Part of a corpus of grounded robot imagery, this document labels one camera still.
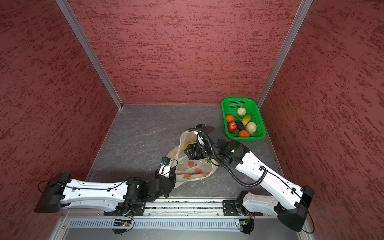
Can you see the red apple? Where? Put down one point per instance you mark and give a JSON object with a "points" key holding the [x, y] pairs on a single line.
{"points": [[232, 127]]}

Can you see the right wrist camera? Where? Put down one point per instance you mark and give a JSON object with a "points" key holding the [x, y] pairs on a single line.
{"points": [[207, 132]]}

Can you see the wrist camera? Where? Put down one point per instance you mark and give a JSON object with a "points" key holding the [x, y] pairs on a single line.
{"points": [[207, 132], [165, 167]]}

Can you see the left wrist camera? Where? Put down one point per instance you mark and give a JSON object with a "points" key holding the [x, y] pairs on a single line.
{"points": [[165, 167]]}

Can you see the green plastic basket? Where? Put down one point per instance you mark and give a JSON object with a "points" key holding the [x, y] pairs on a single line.
{"points": [[230, 106]]}

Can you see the small orange tangerine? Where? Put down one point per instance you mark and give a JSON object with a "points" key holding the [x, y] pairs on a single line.
{"points": [[229, 118]]}

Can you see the left aluminium corner post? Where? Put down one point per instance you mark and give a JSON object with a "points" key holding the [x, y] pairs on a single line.
{"points": [[79, 33]]}

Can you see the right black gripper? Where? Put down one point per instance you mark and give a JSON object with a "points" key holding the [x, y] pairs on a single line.
{"points": [[192, 147]]}

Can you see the printed translucent plastic bag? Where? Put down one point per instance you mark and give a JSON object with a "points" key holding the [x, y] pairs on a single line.
{"points": [[189, 170]]}

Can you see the aluminium corner post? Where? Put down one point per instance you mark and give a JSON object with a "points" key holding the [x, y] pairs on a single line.
{"points": [[290, 37], [79, 33]]}

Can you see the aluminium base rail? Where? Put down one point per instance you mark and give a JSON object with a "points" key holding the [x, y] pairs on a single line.
{"points": [[195, 207]]}

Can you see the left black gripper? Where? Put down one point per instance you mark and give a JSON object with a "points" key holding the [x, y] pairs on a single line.
{"points": [[172, 175]]}

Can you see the yellow green mango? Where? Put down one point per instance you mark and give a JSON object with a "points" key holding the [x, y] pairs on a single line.
{"points": [[246, 119]]}

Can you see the right aluminium corner post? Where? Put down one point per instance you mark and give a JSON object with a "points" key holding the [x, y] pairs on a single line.
{"points": [[290, 37]]}

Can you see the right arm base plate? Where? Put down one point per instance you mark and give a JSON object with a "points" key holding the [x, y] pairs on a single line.
{"points": [[234, 208]]}

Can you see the large orange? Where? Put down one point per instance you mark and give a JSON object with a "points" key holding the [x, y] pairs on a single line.
{"points": [[243, 134]]}

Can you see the dark avocado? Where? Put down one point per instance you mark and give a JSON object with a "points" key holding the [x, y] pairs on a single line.
{"points": [[240, 125]]}

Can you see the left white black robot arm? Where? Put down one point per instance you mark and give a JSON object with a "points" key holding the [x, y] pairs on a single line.
{"points": [[63, 192]]}

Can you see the beige bumpy round fruit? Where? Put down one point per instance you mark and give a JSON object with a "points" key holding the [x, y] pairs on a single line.
{"points": [[251, 128]]}

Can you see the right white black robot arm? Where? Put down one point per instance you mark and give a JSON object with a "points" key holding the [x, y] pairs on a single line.
{"points": [[288, 202]]}

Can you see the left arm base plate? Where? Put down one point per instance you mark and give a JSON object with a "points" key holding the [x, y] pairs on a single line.
{"points": [[130, 209]]}

